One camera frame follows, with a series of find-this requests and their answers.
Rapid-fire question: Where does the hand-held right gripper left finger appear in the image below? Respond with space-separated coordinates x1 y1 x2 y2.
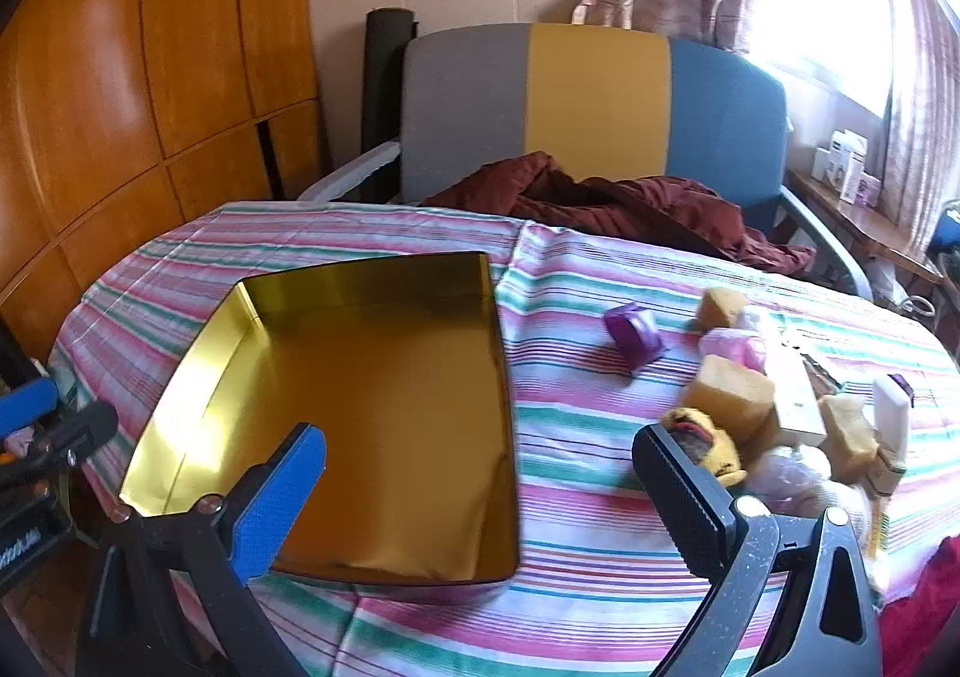
75 422 328 677

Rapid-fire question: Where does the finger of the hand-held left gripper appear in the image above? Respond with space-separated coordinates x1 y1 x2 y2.
0 377 59 438
0 401 119 490

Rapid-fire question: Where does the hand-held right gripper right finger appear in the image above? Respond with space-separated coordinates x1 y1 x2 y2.
632 424 884 677

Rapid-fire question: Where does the yellow plush toy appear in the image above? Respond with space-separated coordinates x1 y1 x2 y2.
660 407 751 487

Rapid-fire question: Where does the yellow sponge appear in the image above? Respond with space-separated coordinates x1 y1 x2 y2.
688 356 777 444
697 287 751 331
817 396 878 487

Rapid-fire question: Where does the maroon box with gold lining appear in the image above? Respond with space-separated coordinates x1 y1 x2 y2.
118 251 523 586

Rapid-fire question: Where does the pink hair roller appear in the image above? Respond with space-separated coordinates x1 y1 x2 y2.
697 326 766 370

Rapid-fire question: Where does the cream carton with bird print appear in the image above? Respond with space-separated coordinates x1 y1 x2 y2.
757 317 824 447

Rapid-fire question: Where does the white foam block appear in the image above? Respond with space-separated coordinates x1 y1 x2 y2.
871 375 911 457

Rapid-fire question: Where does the crumpled clear plastic bag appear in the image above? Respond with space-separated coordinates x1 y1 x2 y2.
750 448 878 522

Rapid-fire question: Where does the purple foil packet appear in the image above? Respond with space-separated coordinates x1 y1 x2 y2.
602 302 667 369

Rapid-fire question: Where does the striped tablecloth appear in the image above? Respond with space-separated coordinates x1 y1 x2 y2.
49 200 960 677

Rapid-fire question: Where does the red cloth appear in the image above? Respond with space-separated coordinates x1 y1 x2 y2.
877 534 960 677

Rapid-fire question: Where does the maroon jacket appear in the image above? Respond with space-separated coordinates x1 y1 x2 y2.
420 152 818 277

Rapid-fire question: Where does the white plastic bag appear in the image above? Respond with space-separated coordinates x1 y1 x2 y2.
874 260 912 307

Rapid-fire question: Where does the wooden wardrobe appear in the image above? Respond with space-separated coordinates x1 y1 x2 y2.
0 0 331 348

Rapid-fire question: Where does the wooden side desk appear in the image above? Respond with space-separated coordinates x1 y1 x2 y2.
787 167 946 288

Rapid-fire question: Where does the white product box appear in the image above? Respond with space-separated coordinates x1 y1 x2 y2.
814 131 869 203

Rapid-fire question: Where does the blue round-back chair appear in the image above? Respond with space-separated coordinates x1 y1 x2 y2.
928 200 960 262

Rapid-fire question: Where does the grey yellow blue armchair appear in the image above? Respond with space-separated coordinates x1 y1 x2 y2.
296 23 875 303

